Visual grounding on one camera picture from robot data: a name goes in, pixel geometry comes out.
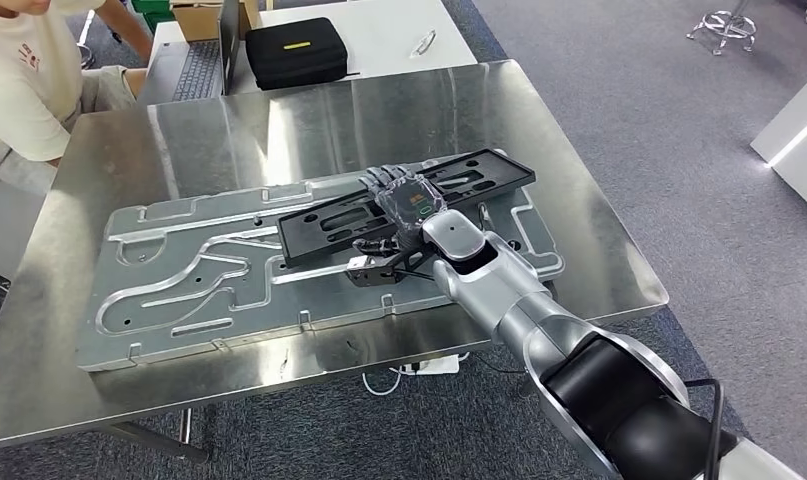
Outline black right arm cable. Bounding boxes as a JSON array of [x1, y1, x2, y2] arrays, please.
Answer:
[[683, 377, 729, 480]]

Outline person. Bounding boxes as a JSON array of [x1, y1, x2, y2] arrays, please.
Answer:
[[0, 0, 154, 197]]

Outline clear safety glasses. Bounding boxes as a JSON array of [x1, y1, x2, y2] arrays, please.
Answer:
[[409, 29, 437, 60]]

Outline cardboard box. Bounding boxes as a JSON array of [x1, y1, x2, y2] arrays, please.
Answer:
[[171, 0, 262, 42]]

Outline white desk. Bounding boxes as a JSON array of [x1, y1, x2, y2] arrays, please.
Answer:
[[147, 0, 478, 104]]

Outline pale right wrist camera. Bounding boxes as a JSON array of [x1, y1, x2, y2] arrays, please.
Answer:
[[345, 254, 378, 287]]

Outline stamped grey metal panel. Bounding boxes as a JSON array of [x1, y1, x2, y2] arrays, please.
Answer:
[[76, 153, 567, 374]]

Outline black plastic plate bracket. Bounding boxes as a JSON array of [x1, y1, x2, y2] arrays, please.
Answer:
[[275, 146, 537, 270]]

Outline grey laptop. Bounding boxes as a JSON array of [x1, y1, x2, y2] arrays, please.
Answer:
[[137, 0, 242, 107]]

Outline white lit plinth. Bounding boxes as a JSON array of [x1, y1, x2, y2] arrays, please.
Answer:
[[750, 79, 807, 223]]

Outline chrome stool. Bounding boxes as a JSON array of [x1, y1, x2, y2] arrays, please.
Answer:
[[686, 0, 759, 58]]

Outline steel workbench table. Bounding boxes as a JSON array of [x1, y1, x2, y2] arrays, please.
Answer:
[[0, 59, 671, 465]]

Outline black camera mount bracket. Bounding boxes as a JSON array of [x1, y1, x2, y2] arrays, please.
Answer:
[[369, 245, 444, 283]]

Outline green box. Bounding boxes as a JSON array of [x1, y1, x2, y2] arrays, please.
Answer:
[[131, 0, 174, 33]]

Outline white power strip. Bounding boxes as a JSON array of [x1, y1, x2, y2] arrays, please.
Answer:
[[402, 354, 461, 378]]

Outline black zip case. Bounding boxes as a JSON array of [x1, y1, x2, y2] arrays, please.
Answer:
[[245, 17, 349, 92]]

